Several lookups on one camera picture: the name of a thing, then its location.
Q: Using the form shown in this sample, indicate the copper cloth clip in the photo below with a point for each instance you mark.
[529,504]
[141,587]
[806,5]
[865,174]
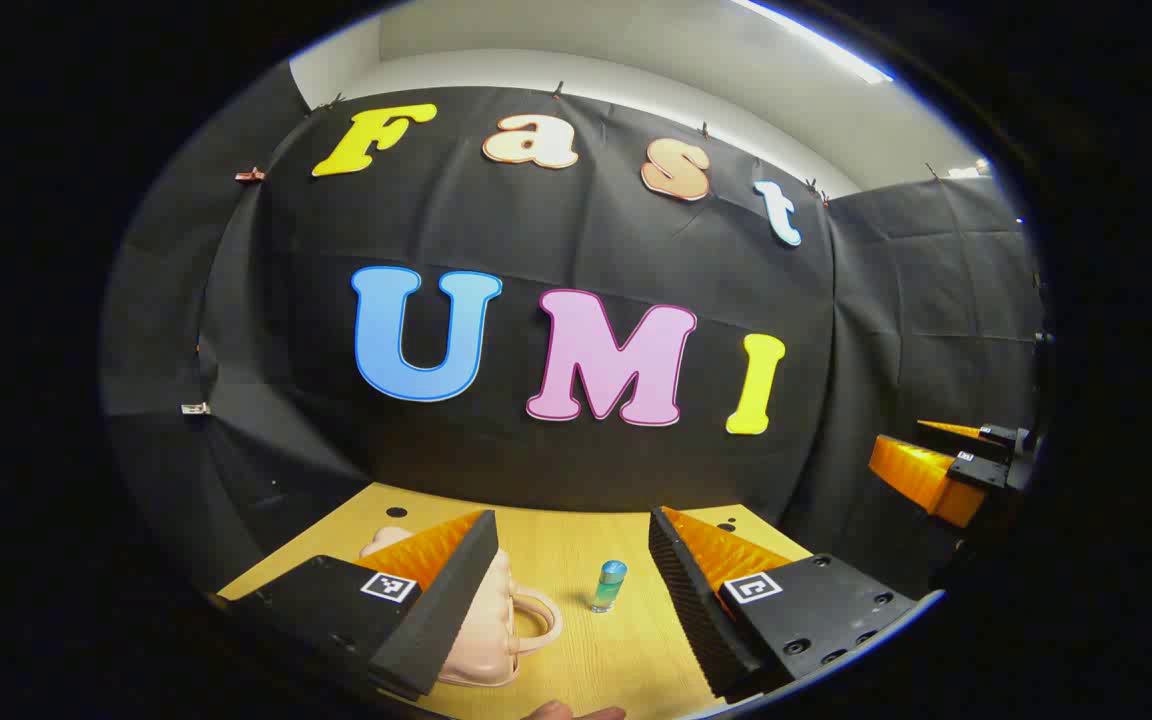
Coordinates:
[249,175]

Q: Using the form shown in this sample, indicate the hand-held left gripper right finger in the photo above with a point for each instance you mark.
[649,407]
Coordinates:
[696,610]

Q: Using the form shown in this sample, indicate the blue skin care bottle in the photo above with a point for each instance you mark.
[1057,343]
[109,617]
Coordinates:
[609,590]

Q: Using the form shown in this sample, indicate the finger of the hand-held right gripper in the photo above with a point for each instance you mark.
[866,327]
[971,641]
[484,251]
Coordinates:
[921,475]
[976,435]

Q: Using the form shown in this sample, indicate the black backdrop cloth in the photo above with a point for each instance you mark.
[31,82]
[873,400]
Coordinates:
[576,240]

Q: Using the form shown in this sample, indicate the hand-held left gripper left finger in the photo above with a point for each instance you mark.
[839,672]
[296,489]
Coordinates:
[446,600]

